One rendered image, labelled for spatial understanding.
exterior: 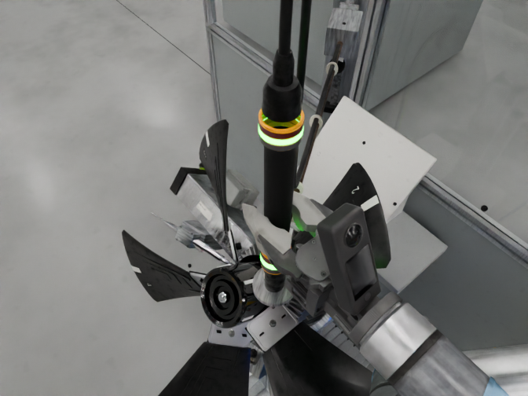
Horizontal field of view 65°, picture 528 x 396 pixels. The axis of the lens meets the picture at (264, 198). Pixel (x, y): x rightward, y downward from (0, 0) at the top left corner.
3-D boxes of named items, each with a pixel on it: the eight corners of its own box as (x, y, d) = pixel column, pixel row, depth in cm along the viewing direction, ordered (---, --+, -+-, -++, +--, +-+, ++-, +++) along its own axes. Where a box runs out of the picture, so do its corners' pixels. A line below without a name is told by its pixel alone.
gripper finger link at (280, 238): (229, 238, 56) (283, 279, 52) (226, 212, 51) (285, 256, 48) (245, 223, 57) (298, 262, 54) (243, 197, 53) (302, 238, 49)
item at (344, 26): (330, 34, 105) (335, 1, 98) (358, 38, 104) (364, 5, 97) (322, 57, 99) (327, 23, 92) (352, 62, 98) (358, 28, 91)
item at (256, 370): (259, 355, 111) (267, 332, 110) (277, 368, 108) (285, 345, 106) (240, 365, 105) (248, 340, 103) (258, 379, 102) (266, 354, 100)
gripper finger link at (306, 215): (269, 207, 59) (304, 258, 54) (269, 181, 54) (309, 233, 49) (287, 199, 60) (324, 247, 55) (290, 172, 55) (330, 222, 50)
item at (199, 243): (243, 275, 98) (153, 216, 117) (247, 267, 97) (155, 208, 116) (237, 276, 96) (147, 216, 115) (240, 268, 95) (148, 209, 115)
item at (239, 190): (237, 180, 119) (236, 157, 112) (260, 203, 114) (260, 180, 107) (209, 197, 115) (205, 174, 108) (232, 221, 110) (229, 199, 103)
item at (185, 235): (182, 238, 110) (186, 224, 109) (197, 248, 107) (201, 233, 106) (174, 239, 108) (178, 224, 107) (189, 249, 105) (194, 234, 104)
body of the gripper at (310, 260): (280, 284, 54) (347, 359, 48) (282, 251, 47) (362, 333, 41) (322, 251, 57) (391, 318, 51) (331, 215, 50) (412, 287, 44)
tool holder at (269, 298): (262, 253, 72) (262, 221, 64) (302, 262, 71) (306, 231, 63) (247, 300, 67) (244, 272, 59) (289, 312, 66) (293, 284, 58)
